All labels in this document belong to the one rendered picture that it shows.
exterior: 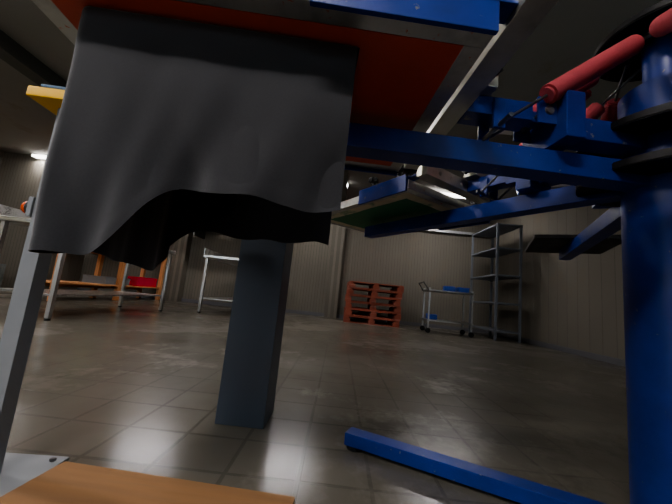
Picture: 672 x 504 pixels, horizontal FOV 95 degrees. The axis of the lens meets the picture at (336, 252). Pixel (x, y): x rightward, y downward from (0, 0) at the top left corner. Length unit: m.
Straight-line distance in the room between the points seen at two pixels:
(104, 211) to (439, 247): 7.78
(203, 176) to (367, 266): 7.20
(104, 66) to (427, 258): 7.63
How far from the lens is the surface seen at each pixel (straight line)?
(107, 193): 0.63
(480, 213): 1.36
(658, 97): 1.21
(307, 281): 7.66
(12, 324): 1.09
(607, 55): 1.11
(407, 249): 7.89
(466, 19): 0.64
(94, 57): 0.72
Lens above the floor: 0.50
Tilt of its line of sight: 8 degrees up
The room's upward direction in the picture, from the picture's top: 6 degrees clockwise
